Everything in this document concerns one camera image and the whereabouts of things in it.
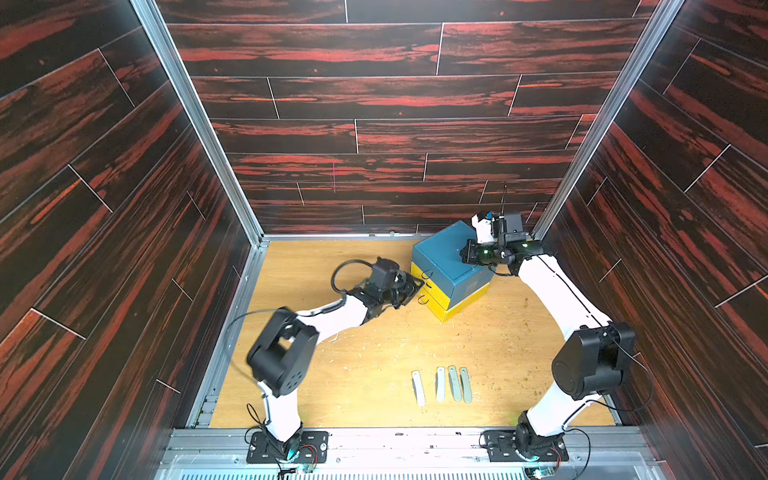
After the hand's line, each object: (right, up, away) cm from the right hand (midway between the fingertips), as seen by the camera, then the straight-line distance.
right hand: (467, 251), depth 88 cm
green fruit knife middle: (-5, -38, -4) cm, 39 cm away
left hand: (-12, -10, -1) cm, 16 cm away
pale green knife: (-9, -38, -4) cm, 39 cm away
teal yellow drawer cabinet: (-7, -9, -8) cm, 14 cm away
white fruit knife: (-15, -39, -5) cm, 42 cm away
